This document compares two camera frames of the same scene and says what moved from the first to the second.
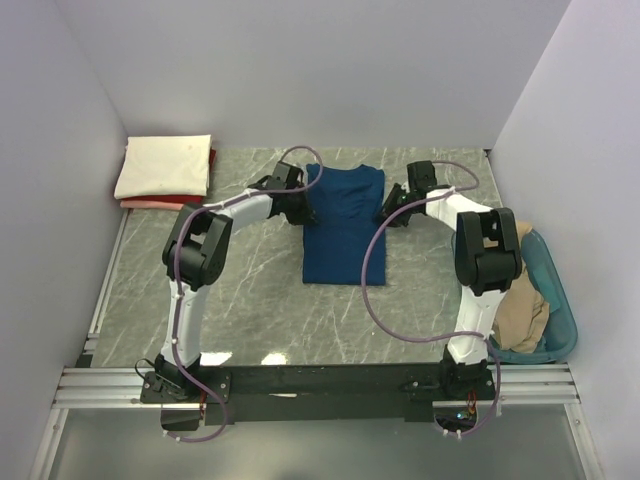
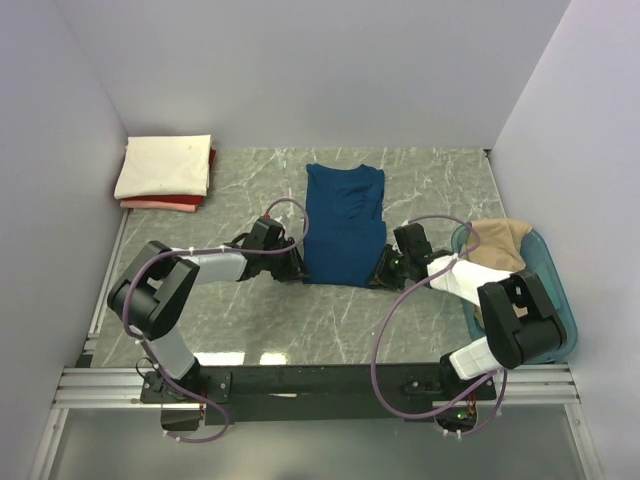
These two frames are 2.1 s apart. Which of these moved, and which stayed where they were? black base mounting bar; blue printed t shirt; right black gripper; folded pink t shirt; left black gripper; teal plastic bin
Moved: right black gripper; left black gripper
Stayed: teal plastic bin; blue printed t shirt; folded pink t shirt; black base mounting bar
